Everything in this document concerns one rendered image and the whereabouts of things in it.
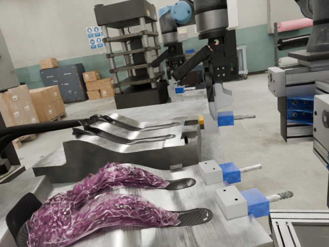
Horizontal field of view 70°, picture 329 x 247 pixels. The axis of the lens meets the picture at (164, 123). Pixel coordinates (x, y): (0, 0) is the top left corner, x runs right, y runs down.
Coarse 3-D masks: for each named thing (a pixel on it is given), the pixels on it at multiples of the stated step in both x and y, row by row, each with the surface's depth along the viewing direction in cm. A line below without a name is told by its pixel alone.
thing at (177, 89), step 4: (176, 84) 116; (168, 88) 114; (176, 88) 113; (180, 88) 113; (184, 88) 114; (188, 88) 113; (192, 88) 112; (168, 92) 115; (172, 92) 114; (176, 92) 114; (180, 92) 113; (172, 96) 115
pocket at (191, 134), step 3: (183, 132) 70; (186, 132) 70; (189, 132) 70; (192, 132) 69; (195, 132) 69; (183, 135) 70; (186, 135) 70; (189, 135) 70; (192, 135) 70; (195, 135) 70; (183, 138) 71
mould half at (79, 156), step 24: (120, 120) 85; (168, 120) 85; (72, 144) 66; (96, 144) 65; (120, 144) 69; (144, 144) 67; (168, 144) 63; (192, 144) 60; (48, 168) 70; (72, 168) 69; (96, 168) 67; (168, 168) 64
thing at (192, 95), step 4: (184, 92) 415; (188, 92) 414; (192, 92) 413; (196, 92) 412; (200, 92) 411; (204, 92) 410; (176, 96) 419; (184, 96) 379; (188, 96) 378; (192, 96) 376; (196, 96) 376; (200, 96) 376; (204, 96) 375; (172, 100) 384; (176, 100) 418; (180, 100) 382; (184, 100) 381; (188, 100) 380
